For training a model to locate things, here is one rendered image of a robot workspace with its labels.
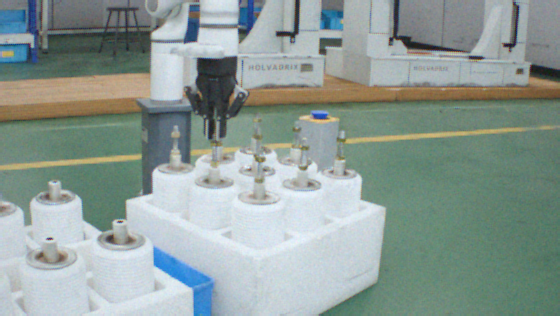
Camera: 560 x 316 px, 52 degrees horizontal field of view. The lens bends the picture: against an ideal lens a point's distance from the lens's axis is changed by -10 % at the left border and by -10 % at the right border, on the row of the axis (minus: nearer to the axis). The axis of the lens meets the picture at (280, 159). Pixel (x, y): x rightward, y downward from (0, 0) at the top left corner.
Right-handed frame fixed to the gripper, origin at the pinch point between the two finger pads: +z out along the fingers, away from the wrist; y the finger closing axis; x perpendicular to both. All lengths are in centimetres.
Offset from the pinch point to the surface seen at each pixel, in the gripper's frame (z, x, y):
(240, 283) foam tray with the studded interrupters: 23.5, 12.1, -12.2
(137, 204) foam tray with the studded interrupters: 17.4, 2.2, 17.0
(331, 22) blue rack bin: 2, -535, 164
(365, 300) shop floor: 35.3, -14.0, -28.4
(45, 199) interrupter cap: 10.1, 26.2, 20.1
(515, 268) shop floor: 35, -45, -59
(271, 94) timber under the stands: 30, -208, 83
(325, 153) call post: 11.9, -38.7, -8.5
